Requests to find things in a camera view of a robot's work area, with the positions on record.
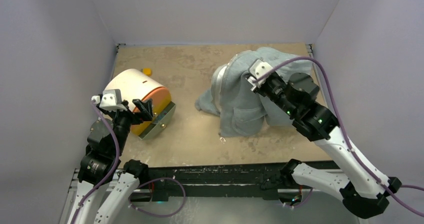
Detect grey zip jacket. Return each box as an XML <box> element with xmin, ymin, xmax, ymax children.
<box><xmin>194</xmin><ymin>47</ymin><xmax>296</xmax><ymax>137</ymax></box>

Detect grey metal bracket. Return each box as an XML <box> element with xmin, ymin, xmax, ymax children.
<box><xmin>139</xmin><ymin>101</ymin><xmax>176</xmax><ymax>140</ymax></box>

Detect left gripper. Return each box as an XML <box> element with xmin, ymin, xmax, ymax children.
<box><xmin>104</xmin><ymin>97</ymin><xmax>152</xmax><ymax>153</ymax></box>

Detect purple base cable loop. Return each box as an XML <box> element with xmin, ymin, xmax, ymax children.
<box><xmin>128</xmin><ymin>177</ymin><xmax>186</xmax><ymax>218</ymax></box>

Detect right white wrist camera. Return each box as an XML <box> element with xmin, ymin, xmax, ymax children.
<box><xmin>246</xmin><ymin>59</ymin><xmax>275</xmax><ymax>92</ymax></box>

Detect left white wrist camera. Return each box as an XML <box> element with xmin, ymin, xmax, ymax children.
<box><xmin>91</xmin><ymin>89</ymin><xmax>128</xmax><ymax>112</ymax></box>

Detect small yellow object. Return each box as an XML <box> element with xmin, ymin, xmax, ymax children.
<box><xmin>142</xmin><ymin>68</ymin><xmax>153</xmax><ymax>76</ymax></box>

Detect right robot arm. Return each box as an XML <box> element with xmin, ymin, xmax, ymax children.
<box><xmin>252</xmin><ymin>71</ymin><xmax>401</xmax><ymax>219</ymax></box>

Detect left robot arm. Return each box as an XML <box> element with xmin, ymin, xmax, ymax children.
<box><xmin>68</xmin><ymin>96</ymin><xmax>154</xmax><ymax>223</ymax></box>

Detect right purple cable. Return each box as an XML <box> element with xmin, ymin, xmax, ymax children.
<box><xmin>255</xmin><ymin>56</ymin><xmax>424</xmax><ymax>191</ymax></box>

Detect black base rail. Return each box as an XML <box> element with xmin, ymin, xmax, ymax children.
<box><xmin>117</xmin><ymin>161</ymin><xmax>332</xmax><ymax>203</ymax></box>

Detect white and orange cylinder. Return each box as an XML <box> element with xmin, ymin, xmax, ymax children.
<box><xmin>105</xmin><ymin>69</ymin><xmax>172</xmax><ymax>136</ymax></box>

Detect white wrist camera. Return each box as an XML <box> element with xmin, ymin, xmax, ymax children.
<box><xmin>91</xmin><ymin>89</ymin><xmax>128</xmax><ymax>112</ymax></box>
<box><xmin>246</xmin><ymin>59</ymin><xmax>275</xmax><ymax>92</ymax></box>

